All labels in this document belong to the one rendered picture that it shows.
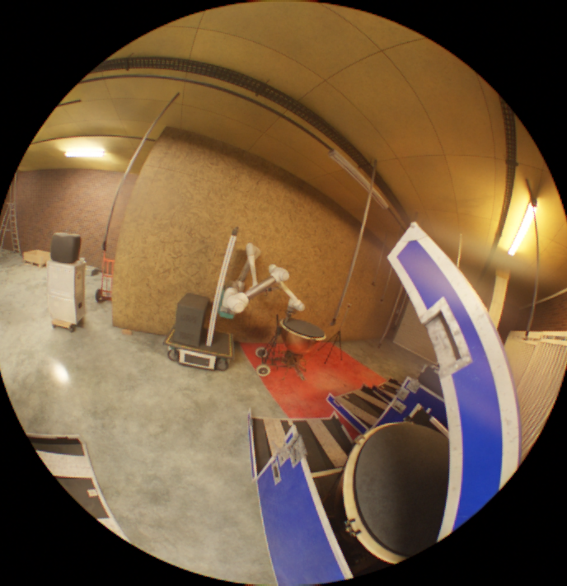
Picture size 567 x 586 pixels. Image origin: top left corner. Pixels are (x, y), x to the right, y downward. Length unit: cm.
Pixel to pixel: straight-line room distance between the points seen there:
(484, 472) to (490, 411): 10
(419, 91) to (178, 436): 340
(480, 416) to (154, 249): 288
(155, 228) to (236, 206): 126
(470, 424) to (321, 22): 189
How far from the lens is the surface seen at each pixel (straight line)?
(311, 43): 177
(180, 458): 169
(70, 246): 297
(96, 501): 174
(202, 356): 226
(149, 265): 274
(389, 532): 77
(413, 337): 795
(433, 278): 37
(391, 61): 175
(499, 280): 481
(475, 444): 34
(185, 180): 279
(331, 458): 183
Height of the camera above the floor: 156
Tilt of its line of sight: 9 degrees down
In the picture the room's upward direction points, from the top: 17 degrees clockwise
